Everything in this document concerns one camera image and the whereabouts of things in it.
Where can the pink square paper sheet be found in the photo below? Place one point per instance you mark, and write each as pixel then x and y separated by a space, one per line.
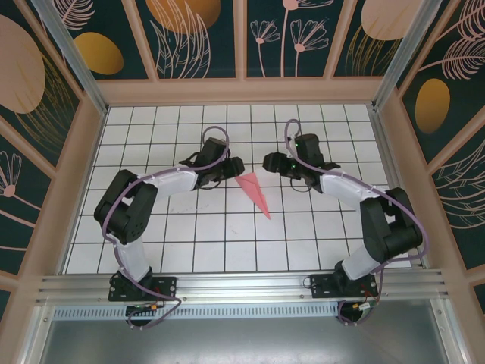
pixel 254 187

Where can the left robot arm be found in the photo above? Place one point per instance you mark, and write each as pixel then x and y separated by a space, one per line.
pixel 130 261

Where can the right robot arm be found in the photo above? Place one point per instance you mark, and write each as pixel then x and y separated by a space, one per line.
pixel 360 261

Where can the grey metal sheet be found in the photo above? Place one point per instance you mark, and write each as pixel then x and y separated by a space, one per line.
pixel 242 341

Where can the aluminium table edge rail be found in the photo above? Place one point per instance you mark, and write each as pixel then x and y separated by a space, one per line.
pixel 385 151

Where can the long aluminium base rail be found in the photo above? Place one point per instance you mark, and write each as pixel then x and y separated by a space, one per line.
pixel 242 284

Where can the aluminium corner post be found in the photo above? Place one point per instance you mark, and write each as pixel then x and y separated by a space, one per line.
pixel 404 53
pixel 76 57

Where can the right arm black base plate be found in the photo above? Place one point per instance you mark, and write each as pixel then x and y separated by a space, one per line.
pixel 322 288

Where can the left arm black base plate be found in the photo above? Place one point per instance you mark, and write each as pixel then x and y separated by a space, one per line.
pixel 166 288

